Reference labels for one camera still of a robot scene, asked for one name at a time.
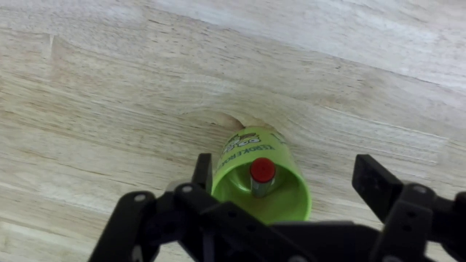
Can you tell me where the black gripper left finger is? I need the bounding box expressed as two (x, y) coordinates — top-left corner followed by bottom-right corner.
(86, 151), (312, 262)

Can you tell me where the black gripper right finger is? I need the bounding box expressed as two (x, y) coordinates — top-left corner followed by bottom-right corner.
(351, 153), (466, 262)

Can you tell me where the green printed mug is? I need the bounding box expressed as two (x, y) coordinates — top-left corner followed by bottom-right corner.
(211, 125), (313, 225)

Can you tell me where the grey marker with red cap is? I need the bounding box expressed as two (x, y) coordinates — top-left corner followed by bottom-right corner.
(248, 157), (278, 198)

